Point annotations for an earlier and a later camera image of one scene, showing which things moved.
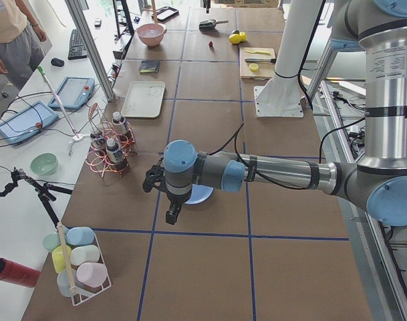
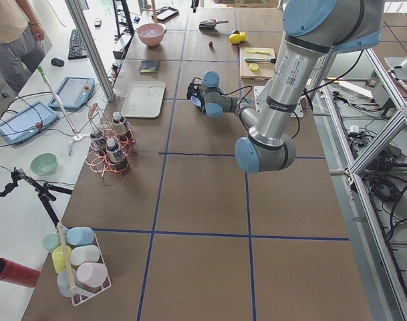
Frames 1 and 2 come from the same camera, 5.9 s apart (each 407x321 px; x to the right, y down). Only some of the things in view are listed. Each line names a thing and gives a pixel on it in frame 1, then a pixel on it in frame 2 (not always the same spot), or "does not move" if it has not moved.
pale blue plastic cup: x=63 y=281 does not move
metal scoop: x=210 y=25 does not move
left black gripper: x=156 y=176 -> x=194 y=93
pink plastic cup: x=91 y=274 does not move
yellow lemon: x=234 y=39 does not move
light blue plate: x=199 y=193 -> x=195 y=101
